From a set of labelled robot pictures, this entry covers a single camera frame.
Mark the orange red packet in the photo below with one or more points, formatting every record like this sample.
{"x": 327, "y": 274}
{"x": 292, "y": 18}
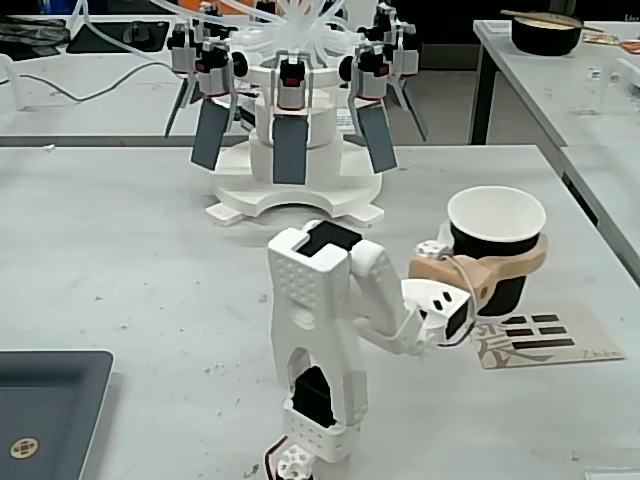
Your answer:
{"x": 627, "y": 45}

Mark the black crumpled bag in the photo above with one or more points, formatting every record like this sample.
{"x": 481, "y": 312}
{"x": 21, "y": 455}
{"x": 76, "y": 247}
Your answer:
{"x": 30, "y": 37}

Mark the translucent tube bundle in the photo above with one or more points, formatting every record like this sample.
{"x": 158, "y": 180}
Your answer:
{"x": 300, "y": 17}

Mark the printed paper mat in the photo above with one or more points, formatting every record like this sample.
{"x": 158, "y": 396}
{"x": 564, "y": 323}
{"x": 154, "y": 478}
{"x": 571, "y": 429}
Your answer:
{"x": 550, "y": 352}

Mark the black paper cup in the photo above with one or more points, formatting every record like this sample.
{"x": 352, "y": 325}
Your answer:
{"x": 495, "y": 210}

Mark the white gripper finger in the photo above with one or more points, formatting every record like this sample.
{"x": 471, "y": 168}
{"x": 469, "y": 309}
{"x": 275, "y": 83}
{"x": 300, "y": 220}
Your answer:
{"x": 434, "y": 248}

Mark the wooden chopstick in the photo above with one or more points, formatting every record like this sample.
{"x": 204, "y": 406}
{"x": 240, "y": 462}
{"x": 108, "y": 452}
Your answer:
{"x": 550, "y": 19}

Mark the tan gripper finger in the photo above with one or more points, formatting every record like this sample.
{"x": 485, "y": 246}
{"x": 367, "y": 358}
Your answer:
{"x": 525, "y": 265}

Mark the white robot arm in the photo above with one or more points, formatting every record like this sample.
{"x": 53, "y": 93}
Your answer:
{"x": 310, "y": 310}

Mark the white side table black leg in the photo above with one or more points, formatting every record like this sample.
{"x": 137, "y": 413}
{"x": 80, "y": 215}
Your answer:
{"x": 540, "y": 90}

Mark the grey paddle motor unit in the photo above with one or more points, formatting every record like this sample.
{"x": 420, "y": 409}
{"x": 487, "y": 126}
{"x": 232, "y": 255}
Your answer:
{"x": 407, "y": 55}
{"x": 207, "y": 135}
{"x": 290, "y": 150}
{"x": 181, "y": 55}
{"x": 377, "y": 140}

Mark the black mouse pad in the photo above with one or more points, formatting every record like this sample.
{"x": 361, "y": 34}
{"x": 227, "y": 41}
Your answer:
{"x": 95, "y": 40}

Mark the grey tray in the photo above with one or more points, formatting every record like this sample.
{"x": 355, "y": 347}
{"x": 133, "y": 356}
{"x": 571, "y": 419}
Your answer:
{"x": 50, "y": 400}

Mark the white flat box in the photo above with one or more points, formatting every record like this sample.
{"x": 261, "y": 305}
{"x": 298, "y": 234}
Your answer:
{"x": 612, "y": 474}

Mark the black bowl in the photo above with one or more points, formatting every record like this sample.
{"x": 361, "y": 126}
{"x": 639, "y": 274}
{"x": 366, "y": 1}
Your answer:
{"x": 545, "y": 37}

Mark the white carousel stand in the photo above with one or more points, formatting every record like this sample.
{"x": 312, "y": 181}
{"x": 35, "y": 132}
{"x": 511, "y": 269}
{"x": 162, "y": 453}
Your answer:
{"x": 295, "y": 195}

